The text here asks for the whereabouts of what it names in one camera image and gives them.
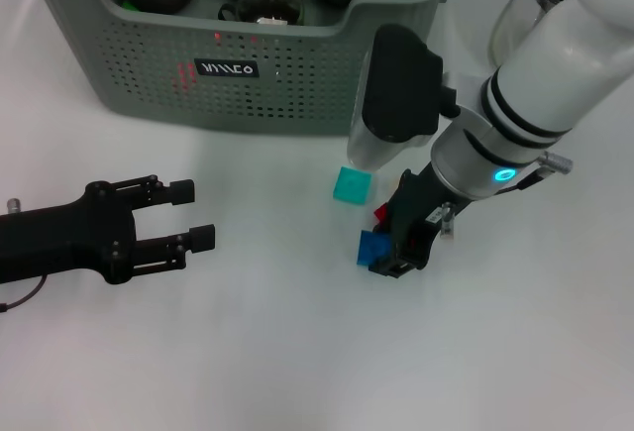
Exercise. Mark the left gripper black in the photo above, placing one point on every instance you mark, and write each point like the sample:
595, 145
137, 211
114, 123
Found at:
74, 243

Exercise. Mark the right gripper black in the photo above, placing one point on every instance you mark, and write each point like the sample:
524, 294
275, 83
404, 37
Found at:
416, 208

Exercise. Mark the dark red long toy brick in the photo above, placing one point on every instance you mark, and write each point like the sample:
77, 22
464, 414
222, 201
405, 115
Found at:
380, 213

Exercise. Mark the blue square toy brick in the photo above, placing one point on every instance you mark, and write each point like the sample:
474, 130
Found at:
369, 247

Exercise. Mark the teal square toy brick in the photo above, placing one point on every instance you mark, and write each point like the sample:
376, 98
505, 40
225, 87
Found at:
351, 185

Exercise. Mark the green toy brick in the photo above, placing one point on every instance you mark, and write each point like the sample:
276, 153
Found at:
128, 5

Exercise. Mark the grey perforated storage basket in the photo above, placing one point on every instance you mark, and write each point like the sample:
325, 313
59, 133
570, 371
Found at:
297, 94

